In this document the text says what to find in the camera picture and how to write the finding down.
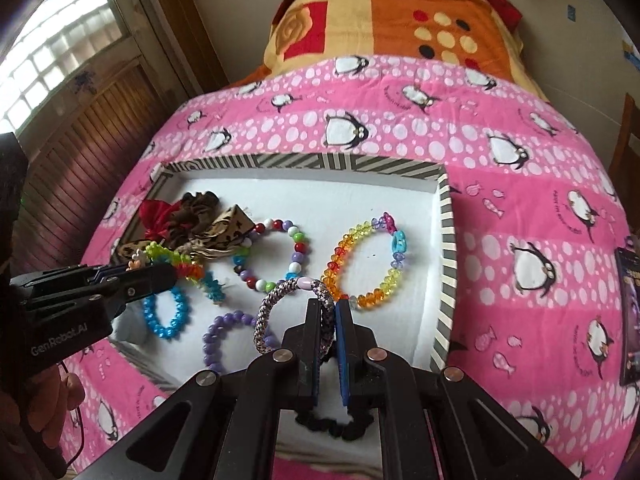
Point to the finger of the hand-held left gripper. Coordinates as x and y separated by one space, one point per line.
150 280
105 272

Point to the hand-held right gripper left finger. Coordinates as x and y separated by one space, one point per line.
315 360

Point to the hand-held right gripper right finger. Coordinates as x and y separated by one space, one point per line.
342 360

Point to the brown scrunchie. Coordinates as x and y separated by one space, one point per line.
192 210

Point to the striped cardboard tray box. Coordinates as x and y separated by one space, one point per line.
310 195

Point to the person's left hand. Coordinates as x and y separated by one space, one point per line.
52 400

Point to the black scrunchie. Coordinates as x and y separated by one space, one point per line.
340 430

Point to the brown wooden slatted panel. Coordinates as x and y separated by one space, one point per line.
90 150

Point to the glass block window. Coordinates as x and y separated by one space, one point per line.
60 60

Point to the pink penguin blanket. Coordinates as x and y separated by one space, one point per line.
525 210

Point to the dark printed book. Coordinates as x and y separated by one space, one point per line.
630 310

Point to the orange patterned blanket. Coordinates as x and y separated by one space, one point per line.
400 10

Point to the wooden chair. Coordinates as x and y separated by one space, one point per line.
627 130

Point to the small blue wall sticker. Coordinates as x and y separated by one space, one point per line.
572 12

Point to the wall calendar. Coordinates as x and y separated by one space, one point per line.
632 55

